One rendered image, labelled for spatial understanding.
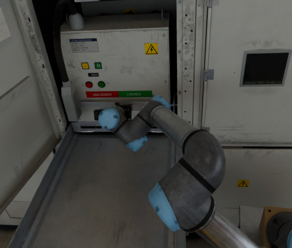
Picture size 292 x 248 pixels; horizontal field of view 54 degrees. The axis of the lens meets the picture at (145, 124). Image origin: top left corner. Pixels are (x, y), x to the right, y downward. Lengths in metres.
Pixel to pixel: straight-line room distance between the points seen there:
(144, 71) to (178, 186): 0.73
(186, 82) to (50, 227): 0.80
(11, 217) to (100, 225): 1.21
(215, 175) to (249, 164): 0.89
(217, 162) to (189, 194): 0.10
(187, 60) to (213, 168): 0.64
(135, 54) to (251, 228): 0.85
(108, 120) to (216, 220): 0.49
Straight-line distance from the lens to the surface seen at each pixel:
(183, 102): 1.34
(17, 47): 1.33
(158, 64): 1.30
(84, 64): 1.36
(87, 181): 1.31
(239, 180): 1.67
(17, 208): 2.18
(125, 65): 1.32
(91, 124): 1.52
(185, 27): 1.19
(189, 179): 0.70
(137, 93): 1.37
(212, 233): 0.80
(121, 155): 1.39
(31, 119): 1.42
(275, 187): 1.75
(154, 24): 1.29
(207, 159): 0.71
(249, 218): 1.30
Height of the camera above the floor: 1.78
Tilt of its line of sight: 36 degrees down
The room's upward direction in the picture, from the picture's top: 5 degrees counter-clockwise
